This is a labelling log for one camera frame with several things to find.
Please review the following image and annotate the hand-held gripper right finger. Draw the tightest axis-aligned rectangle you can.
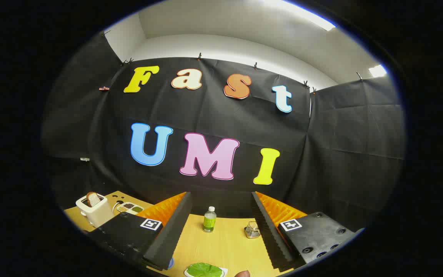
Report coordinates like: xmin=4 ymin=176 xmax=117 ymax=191
xmin=251 ymin=191 xmax=365 ymax=273

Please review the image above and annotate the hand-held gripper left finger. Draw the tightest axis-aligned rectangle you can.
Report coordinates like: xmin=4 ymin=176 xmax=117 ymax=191
xmin=85 ymin=191 xmax=192 ymax=271

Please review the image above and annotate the green lettuce leaf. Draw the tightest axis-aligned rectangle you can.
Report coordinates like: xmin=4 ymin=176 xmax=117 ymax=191
xmin=187 ymin=262 xmax=223 ymax=277

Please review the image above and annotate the green label plastic bottle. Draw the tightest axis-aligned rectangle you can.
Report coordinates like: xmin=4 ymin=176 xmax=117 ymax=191
xmin=202 ymin=206 xmax=217 ymax=233

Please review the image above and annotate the white divided condiment dish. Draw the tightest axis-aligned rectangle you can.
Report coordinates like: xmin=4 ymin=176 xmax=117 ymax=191
xmin=116 ymin=202 xmax=145 ymax=215

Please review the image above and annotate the white square plate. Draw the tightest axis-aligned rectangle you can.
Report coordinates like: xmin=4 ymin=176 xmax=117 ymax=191
xmin=184 ymin=267 xmax=228 ymax=277

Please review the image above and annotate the white toaster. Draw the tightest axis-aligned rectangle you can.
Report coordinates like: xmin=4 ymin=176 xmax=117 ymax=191
xmin=76 ymin=194 xmax=114 ymax=228

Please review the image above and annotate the small ceiling light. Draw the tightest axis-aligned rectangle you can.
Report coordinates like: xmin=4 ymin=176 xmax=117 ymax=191
xmin=368 ymin=65 xmax=387 ymax=78

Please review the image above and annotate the long ceiling light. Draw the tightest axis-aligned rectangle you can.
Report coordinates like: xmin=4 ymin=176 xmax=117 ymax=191
xmin=264 ymin=0 xmax=336 ymax=32

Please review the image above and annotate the metal wire holder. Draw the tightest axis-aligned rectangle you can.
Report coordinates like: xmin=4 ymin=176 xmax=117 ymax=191
xmin=245 ymin=221 xmax=261 ymax=239

